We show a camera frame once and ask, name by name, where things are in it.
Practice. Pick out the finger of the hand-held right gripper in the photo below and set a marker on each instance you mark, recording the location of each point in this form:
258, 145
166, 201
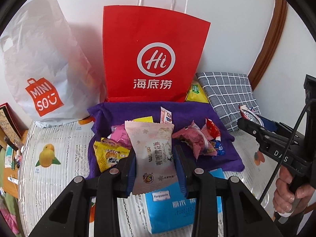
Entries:
251, 128
271, 126

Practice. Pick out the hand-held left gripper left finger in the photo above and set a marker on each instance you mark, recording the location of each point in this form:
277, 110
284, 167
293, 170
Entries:
130, 177

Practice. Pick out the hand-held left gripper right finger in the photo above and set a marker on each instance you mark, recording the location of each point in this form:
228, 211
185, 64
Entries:
182, 177

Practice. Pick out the white red snack packet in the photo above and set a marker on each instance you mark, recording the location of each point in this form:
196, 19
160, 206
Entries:
249, 113

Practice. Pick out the purple towel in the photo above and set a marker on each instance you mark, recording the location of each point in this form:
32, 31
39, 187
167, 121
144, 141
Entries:
187, 113

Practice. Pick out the person's right hand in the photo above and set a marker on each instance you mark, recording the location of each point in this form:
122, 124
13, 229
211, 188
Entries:
281, 192

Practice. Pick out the blue tissue pack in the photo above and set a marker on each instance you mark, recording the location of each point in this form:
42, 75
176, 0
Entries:
167, 212

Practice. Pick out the small blue snack packet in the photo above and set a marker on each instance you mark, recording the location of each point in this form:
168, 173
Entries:
219, 149

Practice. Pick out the magenta snack packet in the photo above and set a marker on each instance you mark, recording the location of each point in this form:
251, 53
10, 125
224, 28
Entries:
121, 137

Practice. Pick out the grey checked folded cloth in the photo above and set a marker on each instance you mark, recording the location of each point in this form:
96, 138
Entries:
227, 91

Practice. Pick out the thin yellow snack packet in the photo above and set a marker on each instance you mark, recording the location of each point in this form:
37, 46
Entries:
144, 119

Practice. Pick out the yellow green snack packet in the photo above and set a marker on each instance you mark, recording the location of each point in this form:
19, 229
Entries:
196, 93

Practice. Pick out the patterned box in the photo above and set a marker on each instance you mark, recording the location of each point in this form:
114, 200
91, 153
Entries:
9, 123

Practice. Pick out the white plastic bag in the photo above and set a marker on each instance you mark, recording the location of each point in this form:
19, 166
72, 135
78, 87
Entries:
49, 66

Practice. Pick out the red paper bag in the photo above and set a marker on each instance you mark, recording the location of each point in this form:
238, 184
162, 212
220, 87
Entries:
153, 29

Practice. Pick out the brown wooden door frame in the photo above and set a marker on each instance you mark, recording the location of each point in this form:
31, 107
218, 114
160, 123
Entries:
271, 42

